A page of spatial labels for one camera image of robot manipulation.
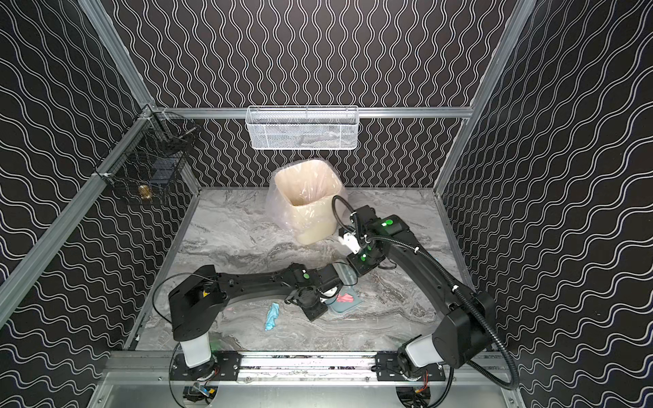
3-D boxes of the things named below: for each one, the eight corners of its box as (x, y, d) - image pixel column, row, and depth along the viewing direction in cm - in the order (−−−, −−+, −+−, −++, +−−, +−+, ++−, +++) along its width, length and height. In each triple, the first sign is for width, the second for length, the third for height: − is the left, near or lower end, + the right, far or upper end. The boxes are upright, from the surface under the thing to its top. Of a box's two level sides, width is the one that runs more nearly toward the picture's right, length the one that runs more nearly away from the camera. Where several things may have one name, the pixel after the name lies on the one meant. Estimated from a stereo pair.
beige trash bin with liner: (274, 257, 100) (259, 213, 80) (283, 206, 118) (272, 159, 98) (344, 256, 99) (346, 211, 79) (341, 205, 117) (343, 158, 97)
